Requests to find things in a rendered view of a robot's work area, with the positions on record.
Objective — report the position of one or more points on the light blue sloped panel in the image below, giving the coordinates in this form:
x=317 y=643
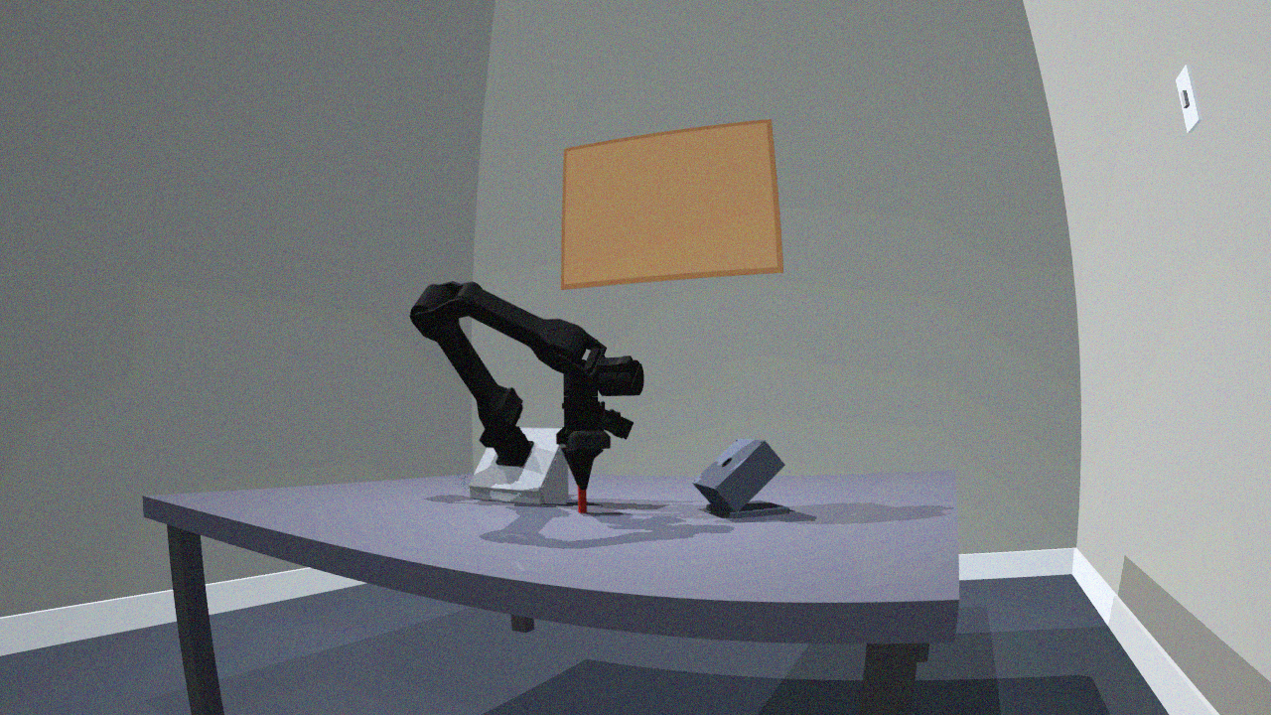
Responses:
x=736 y=476

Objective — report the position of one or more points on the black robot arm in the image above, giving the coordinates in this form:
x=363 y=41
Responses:
x=556 y=342

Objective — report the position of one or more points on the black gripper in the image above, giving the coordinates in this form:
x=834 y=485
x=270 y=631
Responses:
x=583 y=442

